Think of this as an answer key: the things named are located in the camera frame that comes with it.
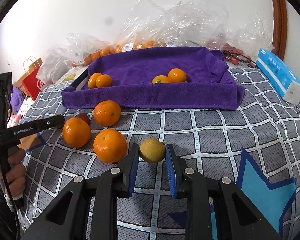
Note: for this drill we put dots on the purple towel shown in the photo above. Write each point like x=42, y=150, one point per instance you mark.
x=209, y=84

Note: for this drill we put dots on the white plastic shopping bag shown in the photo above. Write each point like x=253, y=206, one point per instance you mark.
x=56, y=64

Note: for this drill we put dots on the red paper shopping bag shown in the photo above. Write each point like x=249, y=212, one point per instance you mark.
x=28, y=83

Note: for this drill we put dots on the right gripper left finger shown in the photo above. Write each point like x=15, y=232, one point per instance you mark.
x=86, y=202

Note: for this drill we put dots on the black tray under towel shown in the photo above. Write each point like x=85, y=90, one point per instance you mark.
x=81, y=81

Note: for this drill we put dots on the grey checked blanket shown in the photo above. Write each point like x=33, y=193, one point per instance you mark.
x=210, y=141

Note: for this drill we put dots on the blue tissue pack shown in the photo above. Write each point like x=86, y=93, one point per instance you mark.
x=282, y=78

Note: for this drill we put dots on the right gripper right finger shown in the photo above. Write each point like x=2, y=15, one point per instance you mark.
x=214, y=205

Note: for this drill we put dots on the large orange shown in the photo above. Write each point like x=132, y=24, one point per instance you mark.
x=107, y=113

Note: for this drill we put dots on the purple plush toy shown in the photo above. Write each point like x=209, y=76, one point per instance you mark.
x=17, y=99

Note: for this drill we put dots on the yellow-green small fruit front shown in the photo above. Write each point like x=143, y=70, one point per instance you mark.
x=152, y=150

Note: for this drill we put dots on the person left hand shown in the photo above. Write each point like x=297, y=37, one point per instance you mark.
x=16, y=176

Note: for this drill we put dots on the brown wooden door frame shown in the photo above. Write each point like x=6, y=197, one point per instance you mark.
x=280, y=27

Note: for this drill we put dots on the clear bag of red fruit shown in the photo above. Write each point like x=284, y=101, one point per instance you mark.
x=247, y=38

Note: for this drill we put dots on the small red fruit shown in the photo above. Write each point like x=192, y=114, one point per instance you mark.
x=84, y=117

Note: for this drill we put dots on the large clear plastic bag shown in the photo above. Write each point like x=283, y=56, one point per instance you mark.
x=200, y=23

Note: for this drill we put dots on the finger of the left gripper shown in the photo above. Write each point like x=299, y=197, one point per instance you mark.
x=43, y=124

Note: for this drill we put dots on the small clear bag of oranges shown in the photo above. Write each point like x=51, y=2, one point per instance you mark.
x=81, y=47

